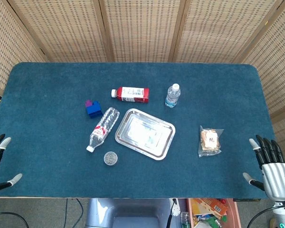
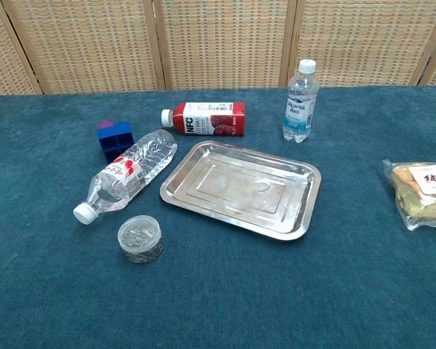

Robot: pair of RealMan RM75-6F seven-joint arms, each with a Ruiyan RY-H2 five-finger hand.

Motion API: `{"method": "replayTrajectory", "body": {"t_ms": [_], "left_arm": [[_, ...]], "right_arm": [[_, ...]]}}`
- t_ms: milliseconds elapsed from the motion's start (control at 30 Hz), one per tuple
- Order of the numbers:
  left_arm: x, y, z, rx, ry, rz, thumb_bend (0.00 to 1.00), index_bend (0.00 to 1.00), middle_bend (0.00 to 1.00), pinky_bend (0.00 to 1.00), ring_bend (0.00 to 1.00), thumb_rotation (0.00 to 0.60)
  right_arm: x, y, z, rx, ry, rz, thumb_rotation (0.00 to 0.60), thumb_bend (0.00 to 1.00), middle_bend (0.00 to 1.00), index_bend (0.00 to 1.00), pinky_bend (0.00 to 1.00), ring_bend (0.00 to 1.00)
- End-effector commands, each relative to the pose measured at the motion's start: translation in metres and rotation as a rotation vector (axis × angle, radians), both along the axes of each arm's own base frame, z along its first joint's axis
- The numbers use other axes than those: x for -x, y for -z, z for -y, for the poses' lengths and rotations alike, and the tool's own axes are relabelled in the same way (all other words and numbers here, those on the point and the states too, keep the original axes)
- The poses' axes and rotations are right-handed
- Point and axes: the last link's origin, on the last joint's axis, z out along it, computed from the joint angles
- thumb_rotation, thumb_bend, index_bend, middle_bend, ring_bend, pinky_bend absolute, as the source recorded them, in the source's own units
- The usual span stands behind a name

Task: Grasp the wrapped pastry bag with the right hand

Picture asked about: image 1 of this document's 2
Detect wicker folding screen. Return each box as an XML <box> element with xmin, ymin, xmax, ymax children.
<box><xmin>0</xmin><ymin>0</ymin><xmax>285</xmax><ymax>167</ymax></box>

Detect silver metal tray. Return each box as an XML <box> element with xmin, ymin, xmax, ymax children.
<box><xmin>114</xmin><ymin>108</ymin><xmax>176</xmax><ymax>161</ymax></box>

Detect bagged snack packet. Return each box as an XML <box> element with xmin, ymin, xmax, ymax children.
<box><xmin>198</xmin><ymin>125</ymin><xmax>225</xmax><ymax>158</ymax></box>

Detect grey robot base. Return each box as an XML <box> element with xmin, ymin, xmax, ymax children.
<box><xmin>85</xmin><ymin>198</ymin><xmax>181</xmax><ymax>228</ymax></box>

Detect blue table cloth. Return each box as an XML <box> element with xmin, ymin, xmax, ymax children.
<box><xmin>0</xmin><ymin>62</ymin><xmax>276</xmax><ymax>200</ymax></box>

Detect blue and purple blocks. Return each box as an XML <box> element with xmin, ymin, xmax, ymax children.
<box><xmin>85</xmin><ymin>100</ymin><xmax>104</xmax><ymax>119</ymax></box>

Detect black cable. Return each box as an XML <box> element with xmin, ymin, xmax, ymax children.
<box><xmin>0</xmin><ymin>212</ymin><xmax>29</xmax><ymax>228</ymax></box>
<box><xmin>247</xmin><ymin>204</ymin><xmax>280</xmax><ymax>228</ymax></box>

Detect pink storage box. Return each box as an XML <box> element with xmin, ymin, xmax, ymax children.
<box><xmin>186</xmin><ymin>198</ymin><xmax>241</xmax><ymax>228</ymax></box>

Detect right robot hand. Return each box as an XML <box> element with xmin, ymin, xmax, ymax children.
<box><xmin>242</xmin><ymin>134</ymin><xmax>285</xmax><ymax>204</ymax></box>

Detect orange cardboard package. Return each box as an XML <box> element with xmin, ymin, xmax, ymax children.
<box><xmin>194</xmin><ymin>198</ymin><xmax>228</xmax><ymax>219</ymax></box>

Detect upright clear water bottle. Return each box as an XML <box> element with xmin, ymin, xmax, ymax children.
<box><xmin>165</xmin><ymin>83</ymin><xmax>181</xmax><ymax>108</ymax></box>

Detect red-label clear water bottle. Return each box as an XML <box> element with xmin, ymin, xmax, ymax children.
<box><xmin>86</xmin><ymin>106</ymin><xmax>121</xmax><ymax>153</ymax></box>

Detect white power strip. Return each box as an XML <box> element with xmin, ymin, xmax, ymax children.
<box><xmin>171</xmin><ymin>198</ymin><xmax>181</xmax><ymax>217</ymax></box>

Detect red juice bottle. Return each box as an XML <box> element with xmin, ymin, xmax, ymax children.
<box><xmin>111</xmin><ymin>86</ymin><xmax>150</xmax><ymax>104</ymax></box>

